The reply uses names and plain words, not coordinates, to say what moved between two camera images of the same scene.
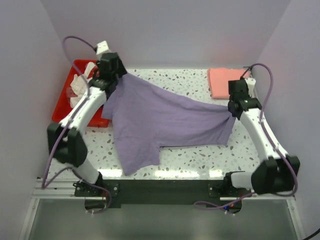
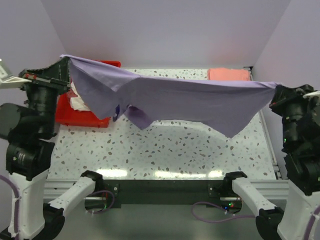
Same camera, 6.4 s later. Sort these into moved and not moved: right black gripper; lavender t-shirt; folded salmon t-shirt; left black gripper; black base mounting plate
Moved: left black gripper; lavender t-shirt; right black gripper
Not moved: folded salmon t-shirt; black base mounting plate
